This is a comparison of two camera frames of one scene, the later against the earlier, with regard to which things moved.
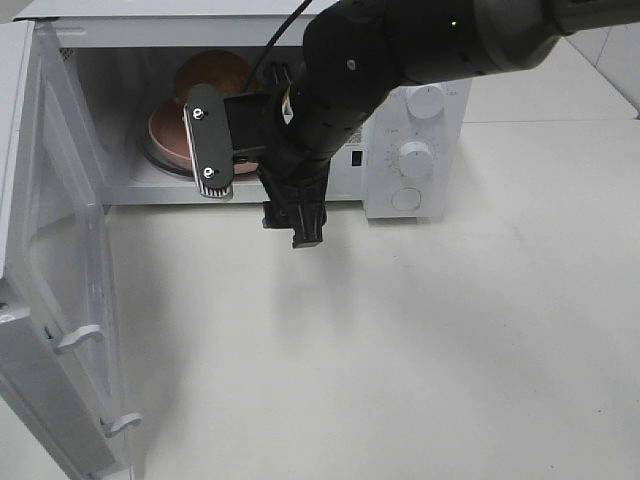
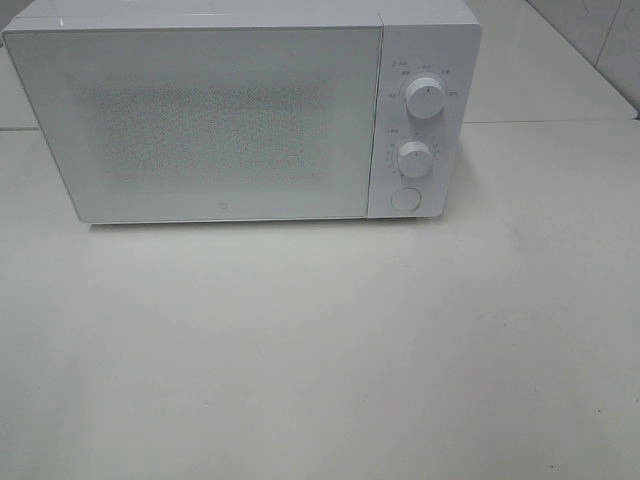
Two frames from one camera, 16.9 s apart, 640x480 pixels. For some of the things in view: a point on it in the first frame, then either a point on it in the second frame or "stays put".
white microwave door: x=58 y=345 → x=204 y=124
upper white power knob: x=424 y=102 stays put
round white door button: x=406 y=198 stays put
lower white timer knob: x=416 y=160 stays put
